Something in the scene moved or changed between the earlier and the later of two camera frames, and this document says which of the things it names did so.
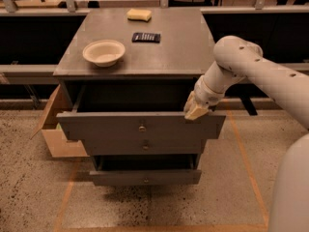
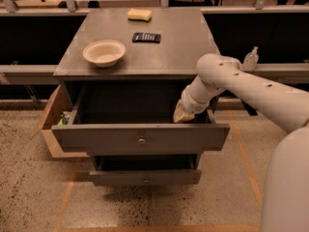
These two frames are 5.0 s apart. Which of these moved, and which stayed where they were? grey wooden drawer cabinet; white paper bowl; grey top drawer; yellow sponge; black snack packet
Moved: grey top drawer
Stayed: grey wooden drawer cabinet; yellow sponge; white paper bowl; black snack packet
